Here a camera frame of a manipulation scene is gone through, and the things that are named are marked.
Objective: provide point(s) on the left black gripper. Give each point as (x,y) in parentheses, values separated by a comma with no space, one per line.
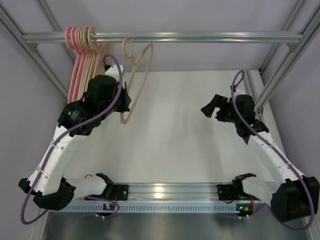
(124,100)

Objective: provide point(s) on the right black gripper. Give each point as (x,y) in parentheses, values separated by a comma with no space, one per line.
(221,113)

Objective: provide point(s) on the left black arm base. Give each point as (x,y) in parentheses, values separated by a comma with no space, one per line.
(120,191)

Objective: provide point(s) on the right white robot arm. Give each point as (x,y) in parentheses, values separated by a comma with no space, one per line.
(291,195)

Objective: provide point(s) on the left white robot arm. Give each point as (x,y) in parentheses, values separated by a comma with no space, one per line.
(51,190)

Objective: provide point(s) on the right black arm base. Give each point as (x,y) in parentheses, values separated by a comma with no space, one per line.
(230,191)

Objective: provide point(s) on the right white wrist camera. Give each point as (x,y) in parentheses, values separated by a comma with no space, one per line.
(237,90)

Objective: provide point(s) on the aluminium hanging rail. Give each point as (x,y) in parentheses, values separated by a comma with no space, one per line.
(259,37)

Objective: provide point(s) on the front aluminium rail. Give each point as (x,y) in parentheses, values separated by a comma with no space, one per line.
(173,192)

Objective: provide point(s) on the grey slotted cable duct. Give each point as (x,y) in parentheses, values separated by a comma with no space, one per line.
(140,207)

